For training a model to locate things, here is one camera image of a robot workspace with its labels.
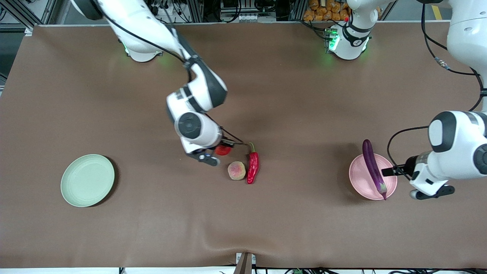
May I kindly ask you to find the metal table edge bracket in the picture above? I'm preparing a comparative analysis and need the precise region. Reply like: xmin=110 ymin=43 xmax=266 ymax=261
xmin=234 ymin=252 xmax=256 ymax=274

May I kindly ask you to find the green round plate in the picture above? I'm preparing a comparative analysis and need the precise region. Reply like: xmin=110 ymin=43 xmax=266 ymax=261
xmin=60 ymin=154 xmax=115 ymax=208

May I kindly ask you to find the orange snack bags pile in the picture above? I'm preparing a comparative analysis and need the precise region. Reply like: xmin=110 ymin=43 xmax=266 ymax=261
xmin=303 ymin=0 xmax=352 ymax=22

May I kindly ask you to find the purple eggplant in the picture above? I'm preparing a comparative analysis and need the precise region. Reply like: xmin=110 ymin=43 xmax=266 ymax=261
xmin=362 ymin=139 xmax=388 ymax=201

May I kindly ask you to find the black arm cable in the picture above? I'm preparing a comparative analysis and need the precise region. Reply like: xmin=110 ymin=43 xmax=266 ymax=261
xmin=101 ymin=11 xmax=246 ymax=146
xmin=387 ymin=0 xmax=487 ymax=179

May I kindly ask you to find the red chili pepper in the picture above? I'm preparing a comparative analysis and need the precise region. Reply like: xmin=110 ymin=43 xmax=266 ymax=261
xmin=247 ymin=142 xmax=260 ymax=185

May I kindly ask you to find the metal equipment rack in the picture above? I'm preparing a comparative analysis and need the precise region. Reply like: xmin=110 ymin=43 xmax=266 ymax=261
xmin=183 ymin=0 xmax=305 ymax=23

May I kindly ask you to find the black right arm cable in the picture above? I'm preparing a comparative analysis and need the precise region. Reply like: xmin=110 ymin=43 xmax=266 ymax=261
xmin=101 ymin=11 xmax=246 ymax=146

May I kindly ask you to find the aluminium frame post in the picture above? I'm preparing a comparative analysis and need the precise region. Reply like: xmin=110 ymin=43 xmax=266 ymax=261
xmin=0 ymin=0 xmax=57 ymax=37

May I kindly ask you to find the white power strip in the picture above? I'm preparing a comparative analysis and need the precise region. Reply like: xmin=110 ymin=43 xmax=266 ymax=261
xmin=146 ymin=0 xmax=179 ymax=16

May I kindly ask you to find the pink yellow peach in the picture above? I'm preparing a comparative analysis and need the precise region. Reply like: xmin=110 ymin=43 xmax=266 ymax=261
xmin=228 ymin=161 xmax=247 ymax=181

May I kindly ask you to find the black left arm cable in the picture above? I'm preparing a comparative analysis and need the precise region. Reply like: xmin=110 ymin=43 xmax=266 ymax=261
xmin=387 ymin=0 xmax=487 ymax=179

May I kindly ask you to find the pink round plate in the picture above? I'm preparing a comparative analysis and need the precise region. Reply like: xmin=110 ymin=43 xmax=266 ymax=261
xmin=349 ymin=153 xmax=398 ymax=201

